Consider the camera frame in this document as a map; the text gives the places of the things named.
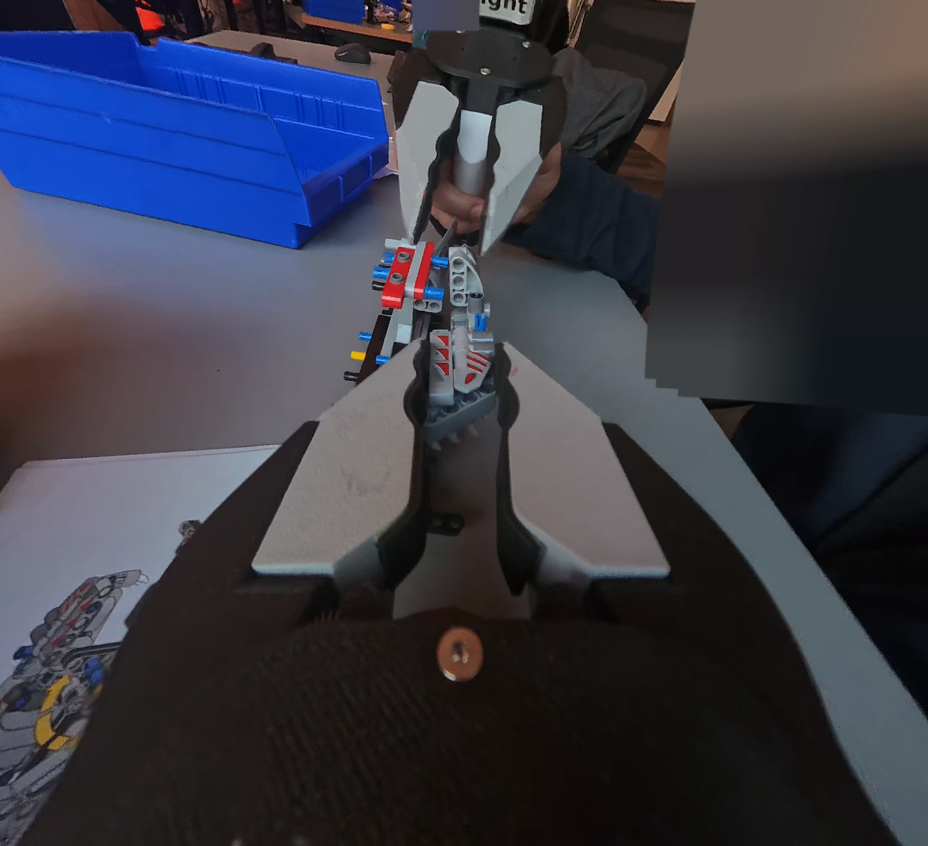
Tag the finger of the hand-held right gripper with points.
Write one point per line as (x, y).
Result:
(420, 136)
(522, 165)

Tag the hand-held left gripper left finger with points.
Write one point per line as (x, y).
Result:
(341, 476)

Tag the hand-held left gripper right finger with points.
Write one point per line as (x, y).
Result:
(580, 483)

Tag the black lego chassis assembly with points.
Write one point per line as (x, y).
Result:
(406, 273)

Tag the person's right forearm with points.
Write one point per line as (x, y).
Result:
(594, 230)

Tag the small black lego connector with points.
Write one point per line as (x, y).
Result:
(446, 523)

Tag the lego instruction booklet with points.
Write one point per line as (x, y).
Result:
(94, 512)

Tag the person's right hand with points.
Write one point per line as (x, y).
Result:
(464, 215)

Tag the black computer mouse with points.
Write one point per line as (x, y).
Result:
(355, 54)

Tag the black mesh chair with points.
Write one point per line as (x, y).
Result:
(638, 34)

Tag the small blue storage bin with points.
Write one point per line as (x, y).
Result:
(333, 5)

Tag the large blue plastic bin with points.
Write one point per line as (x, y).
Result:
(181, 157)

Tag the person's dark blue clothing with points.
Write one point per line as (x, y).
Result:
(834, 483)

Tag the orange safety vest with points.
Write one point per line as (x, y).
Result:
(141, 12)

